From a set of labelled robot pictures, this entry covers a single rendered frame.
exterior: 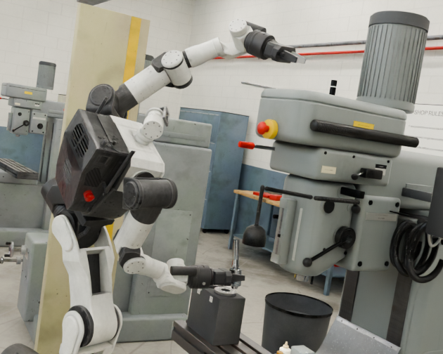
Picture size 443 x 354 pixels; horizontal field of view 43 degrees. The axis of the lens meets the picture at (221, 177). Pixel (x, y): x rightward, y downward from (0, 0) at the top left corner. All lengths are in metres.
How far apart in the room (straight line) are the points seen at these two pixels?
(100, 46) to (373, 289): 1.99
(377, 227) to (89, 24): 2.02
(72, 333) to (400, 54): 1.44
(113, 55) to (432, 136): 4.44
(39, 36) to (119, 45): 7.43
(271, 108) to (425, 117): 5.31
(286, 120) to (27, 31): 9.21
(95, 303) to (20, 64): 8.82
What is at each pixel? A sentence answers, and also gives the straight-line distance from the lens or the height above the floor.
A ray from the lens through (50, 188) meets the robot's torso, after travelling 2.15.
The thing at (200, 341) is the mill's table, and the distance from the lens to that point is 2.27.
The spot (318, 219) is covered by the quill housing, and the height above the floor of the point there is 1.51.
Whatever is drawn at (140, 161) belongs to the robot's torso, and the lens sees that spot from 1.81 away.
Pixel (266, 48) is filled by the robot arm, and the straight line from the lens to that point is 1.97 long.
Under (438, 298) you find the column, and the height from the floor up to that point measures 1.26.
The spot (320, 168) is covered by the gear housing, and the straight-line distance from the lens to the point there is 1.72.
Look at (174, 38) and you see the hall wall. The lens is 11.69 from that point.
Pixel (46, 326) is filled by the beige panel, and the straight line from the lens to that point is 3.50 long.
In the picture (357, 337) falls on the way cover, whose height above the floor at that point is 1.04.
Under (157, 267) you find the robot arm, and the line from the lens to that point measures 2.03.
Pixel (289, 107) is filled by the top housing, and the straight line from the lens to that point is 1.69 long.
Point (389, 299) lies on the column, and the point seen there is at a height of 1.22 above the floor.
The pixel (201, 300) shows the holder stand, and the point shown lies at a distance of 2.30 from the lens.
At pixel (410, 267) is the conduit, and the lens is 1.87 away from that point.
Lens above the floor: 1.74
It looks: 5 degrees down
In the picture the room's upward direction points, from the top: 9 degrees clockwise
